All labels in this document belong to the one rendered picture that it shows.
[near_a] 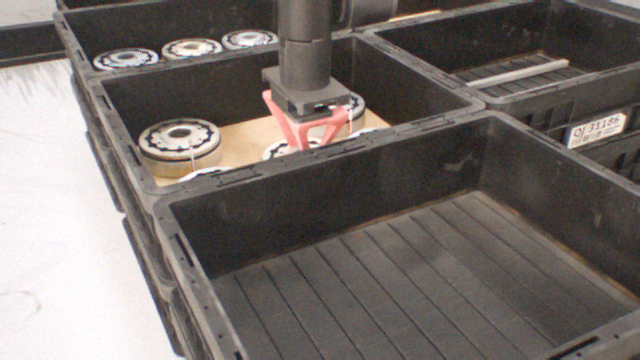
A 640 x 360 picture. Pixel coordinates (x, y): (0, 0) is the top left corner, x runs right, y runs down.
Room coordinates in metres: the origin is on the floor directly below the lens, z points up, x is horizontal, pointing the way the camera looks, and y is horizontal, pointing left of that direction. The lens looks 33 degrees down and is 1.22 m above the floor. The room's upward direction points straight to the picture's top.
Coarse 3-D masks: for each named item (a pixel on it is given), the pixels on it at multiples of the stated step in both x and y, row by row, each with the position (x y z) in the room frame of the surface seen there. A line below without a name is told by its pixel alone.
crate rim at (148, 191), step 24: (384, 48) 0.80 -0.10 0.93; (144, 72) 0.71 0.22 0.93; (168, 72) 0.72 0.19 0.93; (96, 96) 0.63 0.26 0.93; (456, 96) 0.64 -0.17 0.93; (120, 120) 0.57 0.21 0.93; (432, 120) 0.57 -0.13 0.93; (120, 144) 0.52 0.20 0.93; (336, 144) 0.52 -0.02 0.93; (144, 168) 0.47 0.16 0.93; (240, 168) 0.47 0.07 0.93; (264, 168) 0.48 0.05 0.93; (144, 192) 0.43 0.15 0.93; (168, 192) 0.43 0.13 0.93
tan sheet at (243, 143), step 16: (368, 112) 0.80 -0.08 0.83; (224, 128) 0.74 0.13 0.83; (240, 128) 0.74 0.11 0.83; (256, 128) 0.74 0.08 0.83; (272, 128) 0.74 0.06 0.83; (368, 128) 0.75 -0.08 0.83; (224, 144) 0.70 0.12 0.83; (240, 144) 0.70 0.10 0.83; (256, 144) 0.70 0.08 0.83; (224, 160) 0.65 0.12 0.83; (240, 160) 0.65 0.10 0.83; (256, 160) 0.65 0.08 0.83; (160, 176) 0.62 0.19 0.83
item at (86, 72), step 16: (160, 0) 1.03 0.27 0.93; (176, 0) 1.03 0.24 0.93; (192, 0) 1.05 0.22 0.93; (64, 32) 0.85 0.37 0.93; (336, 32) 0.87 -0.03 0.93; (352, 32) 0.87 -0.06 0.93; (80, 48) 0.79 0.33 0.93; (256, 48) 0.80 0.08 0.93; (80, 64) 0.73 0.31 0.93; (160, 64) 0.74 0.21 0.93
